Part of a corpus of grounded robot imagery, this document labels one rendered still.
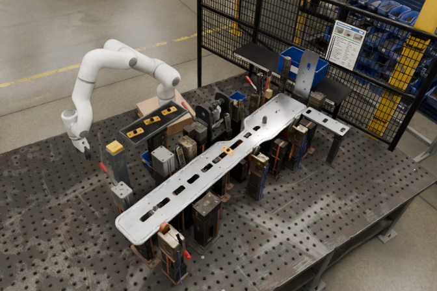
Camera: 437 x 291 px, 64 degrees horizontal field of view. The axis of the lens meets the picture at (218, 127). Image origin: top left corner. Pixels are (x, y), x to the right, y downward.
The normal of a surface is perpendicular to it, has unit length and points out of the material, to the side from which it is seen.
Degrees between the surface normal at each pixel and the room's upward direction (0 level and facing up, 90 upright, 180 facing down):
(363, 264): 0
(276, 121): 0
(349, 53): 90
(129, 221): 0
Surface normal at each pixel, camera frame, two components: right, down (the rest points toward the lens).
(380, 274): 0.04, -0.73
